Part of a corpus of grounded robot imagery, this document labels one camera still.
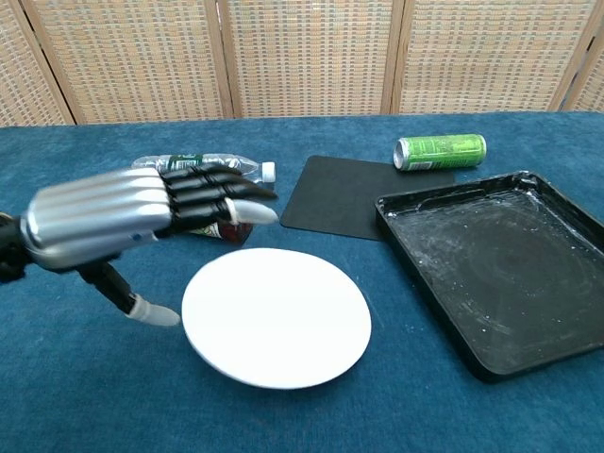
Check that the black plastic tray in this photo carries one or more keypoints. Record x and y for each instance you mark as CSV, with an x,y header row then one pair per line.
x,y
500,273

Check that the white round plate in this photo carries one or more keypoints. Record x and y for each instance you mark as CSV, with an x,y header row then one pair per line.
x,y
276,316

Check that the clear plastic water bottle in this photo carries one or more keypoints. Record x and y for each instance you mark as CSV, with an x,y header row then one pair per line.
x,y
255,167

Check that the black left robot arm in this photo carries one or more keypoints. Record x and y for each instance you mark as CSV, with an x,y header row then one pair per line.
x,y
8,250

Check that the brown glass bottle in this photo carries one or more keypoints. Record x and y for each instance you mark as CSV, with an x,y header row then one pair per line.
x,y
233,232

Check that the black rectangular mat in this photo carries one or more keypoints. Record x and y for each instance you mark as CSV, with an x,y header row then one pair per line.
x,y
335,198

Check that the woven folding screen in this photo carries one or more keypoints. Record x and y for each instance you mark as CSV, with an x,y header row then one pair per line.
x,y
302,56

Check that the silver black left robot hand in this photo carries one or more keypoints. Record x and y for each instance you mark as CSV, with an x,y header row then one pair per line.
x,y
104,207

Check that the blue tablecloth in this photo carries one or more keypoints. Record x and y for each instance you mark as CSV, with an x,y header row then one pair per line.
x,y
236,415

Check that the green drink can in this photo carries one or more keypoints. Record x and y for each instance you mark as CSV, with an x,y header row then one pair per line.
x,y
441,150

